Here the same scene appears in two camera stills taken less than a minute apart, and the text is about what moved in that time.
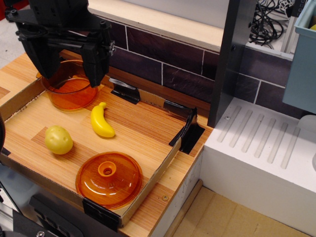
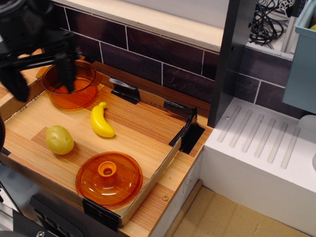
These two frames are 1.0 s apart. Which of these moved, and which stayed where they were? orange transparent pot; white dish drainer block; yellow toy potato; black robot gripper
Moved: black robot gripper
Stayed: white dish drainer block; orange transparent pot; yellow toy potato
